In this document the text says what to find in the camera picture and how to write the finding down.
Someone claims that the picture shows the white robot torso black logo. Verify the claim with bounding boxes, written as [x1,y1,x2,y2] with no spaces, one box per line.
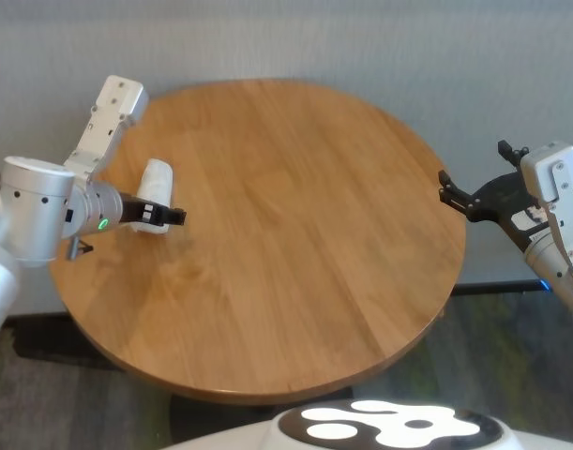
[161,397,573,450]

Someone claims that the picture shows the left arm cable with connector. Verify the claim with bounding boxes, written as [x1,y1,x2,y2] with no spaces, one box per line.
[66,236,95,262]

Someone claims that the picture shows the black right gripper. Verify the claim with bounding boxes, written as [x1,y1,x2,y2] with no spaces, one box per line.
[437,139,549,249]

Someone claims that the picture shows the white plastic-wrapped sandbag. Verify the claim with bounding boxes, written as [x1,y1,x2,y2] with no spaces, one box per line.
[128,157,174,235]

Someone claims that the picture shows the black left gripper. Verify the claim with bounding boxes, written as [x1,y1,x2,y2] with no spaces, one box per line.
[118,194,188,227]

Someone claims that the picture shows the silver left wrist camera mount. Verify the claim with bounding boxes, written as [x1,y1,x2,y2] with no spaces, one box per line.
[63,74,150,188]

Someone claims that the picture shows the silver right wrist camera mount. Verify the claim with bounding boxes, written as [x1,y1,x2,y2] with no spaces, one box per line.
[520,139,573,285]

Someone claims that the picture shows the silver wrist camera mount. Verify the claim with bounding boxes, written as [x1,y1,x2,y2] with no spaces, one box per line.
[520,139,573,285]
[63,74,150,188]

